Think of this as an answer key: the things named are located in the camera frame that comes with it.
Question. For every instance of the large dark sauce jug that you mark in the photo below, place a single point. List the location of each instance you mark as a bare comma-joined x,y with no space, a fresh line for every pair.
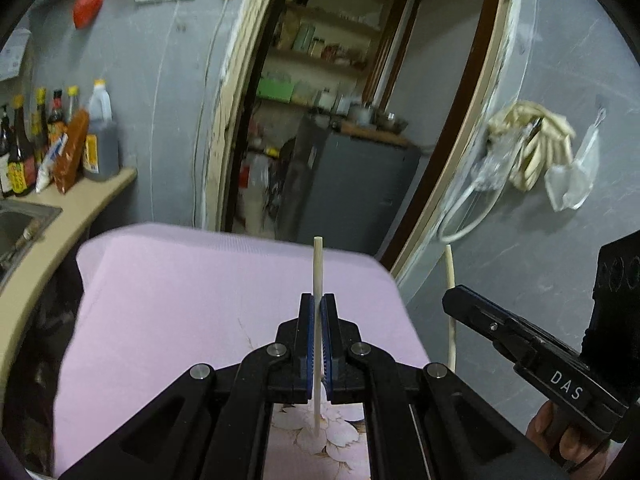
102,145

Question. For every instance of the metal pot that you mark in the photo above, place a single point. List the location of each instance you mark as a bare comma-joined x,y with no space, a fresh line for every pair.
391,122

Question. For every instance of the grey cabinet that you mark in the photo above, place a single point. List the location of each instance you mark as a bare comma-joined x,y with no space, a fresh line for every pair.
350,185

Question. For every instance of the white and blue packet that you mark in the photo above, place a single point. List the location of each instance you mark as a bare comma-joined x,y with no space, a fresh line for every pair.
50,165

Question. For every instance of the wooden chopstick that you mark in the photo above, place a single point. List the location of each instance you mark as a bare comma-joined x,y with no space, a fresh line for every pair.
451,265
318,270

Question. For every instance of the clear plastic bag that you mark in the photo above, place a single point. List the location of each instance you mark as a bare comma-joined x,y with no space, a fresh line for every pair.
492,165
570,180

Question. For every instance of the steel kitchen sink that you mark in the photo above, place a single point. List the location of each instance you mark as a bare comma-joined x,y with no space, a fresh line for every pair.
20,215

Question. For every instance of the wooden door frame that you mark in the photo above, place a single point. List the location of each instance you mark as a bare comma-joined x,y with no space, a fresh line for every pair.
235,85

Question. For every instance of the beige kitchen counter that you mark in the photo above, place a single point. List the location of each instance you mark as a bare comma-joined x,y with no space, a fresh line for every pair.
75,210

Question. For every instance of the metal kettle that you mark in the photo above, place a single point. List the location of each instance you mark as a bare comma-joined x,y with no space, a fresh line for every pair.
361,114

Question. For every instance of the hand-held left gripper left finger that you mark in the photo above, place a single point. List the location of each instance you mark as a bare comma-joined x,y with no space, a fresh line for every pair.
310,345

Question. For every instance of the white wall paper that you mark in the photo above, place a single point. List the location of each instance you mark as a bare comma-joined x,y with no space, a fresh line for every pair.
12,55

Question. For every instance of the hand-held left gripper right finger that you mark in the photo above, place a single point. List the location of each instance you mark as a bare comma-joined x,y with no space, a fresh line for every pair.
327,347

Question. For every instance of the person's right hand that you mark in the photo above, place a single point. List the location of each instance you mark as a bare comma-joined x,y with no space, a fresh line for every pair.
539,425

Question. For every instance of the green box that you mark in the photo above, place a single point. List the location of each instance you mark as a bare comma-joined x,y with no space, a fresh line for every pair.
275,89

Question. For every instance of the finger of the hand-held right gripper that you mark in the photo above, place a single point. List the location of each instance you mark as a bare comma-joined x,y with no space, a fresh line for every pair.
480,317

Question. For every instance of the wooden shelf unit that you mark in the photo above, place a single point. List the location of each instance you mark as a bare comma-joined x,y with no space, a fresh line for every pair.
330,50

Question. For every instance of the pink floral tablecloth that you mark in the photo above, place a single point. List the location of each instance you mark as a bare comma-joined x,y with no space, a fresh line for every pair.
175,285

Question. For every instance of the brown sauce packet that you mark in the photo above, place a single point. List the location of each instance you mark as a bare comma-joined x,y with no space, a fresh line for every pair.
70,155

